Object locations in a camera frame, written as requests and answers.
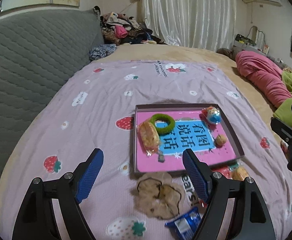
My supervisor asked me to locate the green blanket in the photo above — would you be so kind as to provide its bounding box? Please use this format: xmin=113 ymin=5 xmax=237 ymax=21
xmin=272 ymin=69 xmax=292 ymax=129

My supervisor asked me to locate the shallow brown box tray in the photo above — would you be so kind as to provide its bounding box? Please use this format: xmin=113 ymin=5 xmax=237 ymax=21
xmin=132 ymin=103 xmax=245 ymax=173

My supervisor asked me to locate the red toy egg packet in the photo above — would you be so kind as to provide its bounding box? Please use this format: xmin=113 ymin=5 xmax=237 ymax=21
xmin=212 ymin=166 xmax=232 ymax=179

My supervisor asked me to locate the white curtain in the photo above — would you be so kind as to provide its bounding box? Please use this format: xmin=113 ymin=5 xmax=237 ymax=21
xmin=141 ymin=0 xmax=237 ymax=51

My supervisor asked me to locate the cluttered side desk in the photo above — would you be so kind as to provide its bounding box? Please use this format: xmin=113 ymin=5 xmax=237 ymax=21
xmin=233 ymin=25 xmax=292 ymax=70

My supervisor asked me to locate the beige sheer scrunchie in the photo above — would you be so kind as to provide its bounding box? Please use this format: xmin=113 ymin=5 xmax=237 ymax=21
xmin=135 ymin=172 xmax=185 ymax=220

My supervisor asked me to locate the blue patterned cloth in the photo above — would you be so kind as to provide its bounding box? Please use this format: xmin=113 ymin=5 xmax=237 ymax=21
xmin=89 ymin=44 xmax=117 ymax=61

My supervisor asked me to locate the walnut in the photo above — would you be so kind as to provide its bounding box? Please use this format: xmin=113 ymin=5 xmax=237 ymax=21
xmin=214 ymin=134 xmax=228 ymax=147

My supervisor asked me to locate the grey quilted headboard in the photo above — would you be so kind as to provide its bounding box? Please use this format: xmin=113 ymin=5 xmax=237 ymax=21
xmin=0 ymin=10 xmax=103 ymax=177

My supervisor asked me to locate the pink and blue book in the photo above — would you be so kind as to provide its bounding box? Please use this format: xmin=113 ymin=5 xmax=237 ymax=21
xmin=136 ymin=109 xmax=238 ymax=172

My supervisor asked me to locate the pile of clothes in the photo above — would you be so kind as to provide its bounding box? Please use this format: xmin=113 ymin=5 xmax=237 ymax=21
xmin=92 ymin=6 xmax=166 ymax=46

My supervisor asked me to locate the blue toy egg packet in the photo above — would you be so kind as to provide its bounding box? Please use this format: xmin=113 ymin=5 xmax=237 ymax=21
xmin=201 ymin=106 xmax=222 ymax=125

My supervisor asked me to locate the pink strawberry print blanket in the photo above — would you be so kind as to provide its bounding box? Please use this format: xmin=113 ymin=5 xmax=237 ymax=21
xmin=0 ymin=61 xmax=292 ymax=239

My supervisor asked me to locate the green hair scrunchie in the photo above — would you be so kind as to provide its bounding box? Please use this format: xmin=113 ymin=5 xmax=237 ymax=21
xmin=150 ymin=113 xmax=175 ymax=135

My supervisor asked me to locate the pink quilt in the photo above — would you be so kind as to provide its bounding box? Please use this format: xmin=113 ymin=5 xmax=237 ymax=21
xmin=235 ymin=50 xmax=292 ymax=111

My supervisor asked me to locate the blue snack packet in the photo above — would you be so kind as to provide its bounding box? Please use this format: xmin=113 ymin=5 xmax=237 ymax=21
xmin=165 ymin=206 xmax=201 ymax=240

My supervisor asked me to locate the bread snack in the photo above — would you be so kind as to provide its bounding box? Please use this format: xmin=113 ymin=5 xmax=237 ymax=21
xmin=138 ymin=120 xmax=160 ymax=156
xmin=230 ymin=163 xmax=250 ymax=181

